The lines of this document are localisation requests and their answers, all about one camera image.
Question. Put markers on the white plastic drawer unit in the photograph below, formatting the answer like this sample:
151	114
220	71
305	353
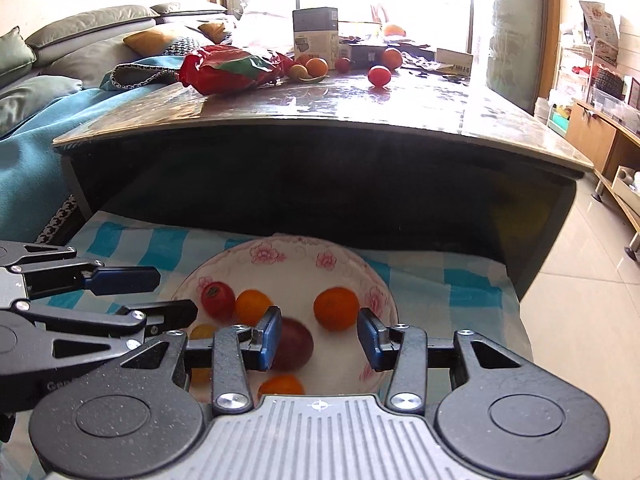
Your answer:
552	115

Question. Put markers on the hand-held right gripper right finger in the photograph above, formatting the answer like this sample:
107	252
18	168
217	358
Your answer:
367	340

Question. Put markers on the teal blanket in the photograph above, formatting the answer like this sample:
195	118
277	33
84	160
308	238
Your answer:
30	160

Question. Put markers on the dark coffee table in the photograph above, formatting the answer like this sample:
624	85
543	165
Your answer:
350	160

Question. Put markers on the blue white checkered cloth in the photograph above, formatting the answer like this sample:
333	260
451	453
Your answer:
450	280

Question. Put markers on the orange mandarin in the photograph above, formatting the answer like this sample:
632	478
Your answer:
252	306
336	308

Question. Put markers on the red cherry tomato with stem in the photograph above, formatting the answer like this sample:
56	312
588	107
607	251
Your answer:
218	300

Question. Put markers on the red plastic bag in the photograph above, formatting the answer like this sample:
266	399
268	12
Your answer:
225	67

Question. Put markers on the wooden tv stand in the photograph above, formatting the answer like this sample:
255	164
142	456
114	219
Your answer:
600	130

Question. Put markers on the grey green cushion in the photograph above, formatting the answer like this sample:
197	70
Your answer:
12	55

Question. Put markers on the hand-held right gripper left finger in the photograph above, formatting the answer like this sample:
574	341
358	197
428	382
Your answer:
272	340

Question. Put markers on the yellow cushion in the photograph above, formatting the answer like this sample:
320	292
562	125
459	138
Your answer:
150	40

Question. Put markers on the small orange kumquat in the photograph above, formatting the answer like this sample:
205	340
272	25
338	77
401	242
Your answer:
281	386

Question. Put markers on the white flat box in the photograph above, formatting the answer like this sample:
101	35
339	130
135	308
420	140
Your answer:
452	57

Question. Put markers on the pale orange fruit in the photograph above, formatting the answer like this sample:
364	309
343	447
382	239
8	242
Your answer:
298	71

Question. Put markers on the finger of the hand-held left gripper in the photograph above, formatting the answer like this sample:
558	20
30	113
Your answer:
125	280
165	315

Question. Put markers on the dark patterned pillow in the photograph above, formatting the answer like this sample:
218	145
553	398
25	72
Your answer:
187	46

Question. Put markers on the white bowl with pink flowers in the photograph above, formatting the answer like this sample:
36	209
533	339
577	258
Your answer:
300	265

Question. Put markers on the orange red fruit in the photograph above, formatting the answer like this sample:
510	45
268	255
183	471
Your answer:
391	58

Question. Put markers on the grey cardboard box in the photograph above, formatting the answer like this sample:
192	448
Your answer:
315	30

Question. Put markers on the desk calendar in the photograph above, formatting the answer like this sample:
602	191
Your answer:
600	27

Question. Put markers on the orange brown pillow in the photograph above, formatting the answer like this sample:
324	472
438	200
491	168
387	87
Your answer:
215	30

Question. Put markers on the large dark red tomato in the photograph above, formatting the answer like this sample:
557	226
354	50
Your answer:
297	345

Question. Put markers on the small red tomato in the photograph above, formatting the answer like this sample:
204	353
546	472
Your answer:
342	64

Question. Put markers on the grey sofa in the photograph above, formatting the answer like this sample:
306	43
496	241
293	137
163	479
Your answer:
90	20

